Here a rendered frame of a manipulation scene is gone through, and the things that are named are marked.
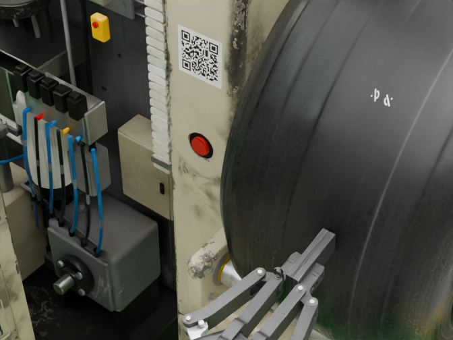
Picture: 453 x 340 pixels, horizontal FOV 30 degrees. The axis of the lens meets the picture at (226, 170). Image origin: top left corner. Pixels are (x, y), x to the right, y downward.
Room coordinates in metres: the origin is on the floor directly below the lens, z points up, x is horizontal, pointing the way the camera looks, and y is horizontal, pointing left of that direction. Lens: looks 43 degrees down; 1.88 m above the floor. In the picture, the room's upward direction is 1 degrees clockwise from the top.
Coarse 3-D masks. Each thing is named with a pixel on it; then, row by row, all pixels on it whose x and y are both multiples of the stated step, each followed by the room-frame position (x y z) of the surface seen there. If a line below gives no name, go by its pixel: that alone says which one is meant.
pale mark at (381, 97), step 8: (376, 88) 0.68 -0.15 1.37; (384, 88) 0.68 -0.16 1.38; (368, 96) 0.67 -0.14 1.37; (376, 96) 0.67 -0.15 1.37; (384, 96) 0.67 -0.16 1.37; (392, 96) 0.67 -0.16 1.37; (368, 104) 0.67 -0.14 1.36; (376, 104) 0.67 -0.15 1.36; (384, 104) 0.66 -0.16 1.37; (392, 104) 0.66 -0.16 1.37; (384, 112) 0.66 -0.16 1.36
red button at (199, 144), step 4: (192, 140) 0.95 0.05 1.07; (196, 140) 0.95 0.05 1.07; (200, 140) 0.94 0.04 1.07; (204, 140) 0.94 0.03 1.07; (192, 144) 0.95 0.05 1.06; (196, 144) 0.95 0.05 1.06; (200, 144) 0.94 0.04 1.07; (204, 144) 0.94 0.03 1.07; (196, 148) 0.95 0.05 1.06; (200, 148) 0.94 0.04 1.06; (204, 148) 0.94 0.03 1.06; (208, 148) 0.94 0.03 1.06; (196, 152) 0.95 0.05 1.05; (200, 152) 0.94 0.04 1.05; (204, 152) 0.94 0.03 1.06
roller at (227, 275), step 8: (224, 264) 0.84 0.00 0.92; (232, 264) 0.84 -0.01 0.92; (224, 272) 0.83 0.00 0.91; (232, 272) 0.83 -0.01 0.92; (224, 280) 0.82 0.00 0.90; (232, 280) 0.82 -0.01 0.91; (240, 280) 0.81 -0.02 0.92; (272, 312) 0.77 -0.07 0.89; (296, 320) 0.75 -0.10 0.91; (312, 336) 0.73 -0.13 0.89; (320, 336) 0.72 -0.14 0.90
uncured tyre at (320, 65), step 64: (320, 0) 0.78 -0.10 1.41; (384, 0) 0.76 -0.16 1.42; (448, 0) 0.75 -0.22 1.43; (256, 64) 0.77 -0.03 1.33; (320, 64) 0.72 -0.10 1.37; (384, 64) 0.70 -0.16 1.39; (448, 64) 0.68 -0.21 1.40; (256, 128) 0.70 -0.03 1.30; (320, 128) 0.67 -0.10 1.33; (384, 128) 0.65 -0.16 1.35; (448, 128) 0.63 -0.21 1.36; (256, 192) 0.66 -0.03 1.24; (320, 192) 0.63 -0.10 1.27; (384, 192) 0.60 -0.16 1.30; (448, 192) 0.60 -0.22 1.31; (256, 256) 0.65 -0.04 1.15; (384, 256) 0.57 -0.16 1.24; (448, 256) 0.58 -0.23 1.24; (320, 320) 0.61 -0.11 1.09; (384, 320) 0.56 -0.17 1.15; (448, 320) 0.61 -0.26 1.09
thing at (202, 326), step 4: (200, 320) 0.50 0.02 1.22; (200, 324) 0.50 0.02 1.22; (204, 324) 0.50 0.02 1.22; (184, 328) 0.50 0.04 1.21; (188, 328) 0.50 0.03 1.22; (192, 328) 0.50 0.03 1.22; (196, 328) 0.50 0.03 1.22; (200, 328) 0.50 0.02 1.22; (204, 328) 0.50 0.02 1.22; (188, 332) 0.49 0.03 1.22; (192, 332) 0.49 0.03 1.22; (196, 332) 0.49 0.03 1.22; (200, 332) 0.49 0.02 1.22; (204, 332) 0.50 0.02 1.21; (192, 336) 0.49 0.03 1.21; (196, 336) 0.49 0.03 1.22; (200, 336) 0.49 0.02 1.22
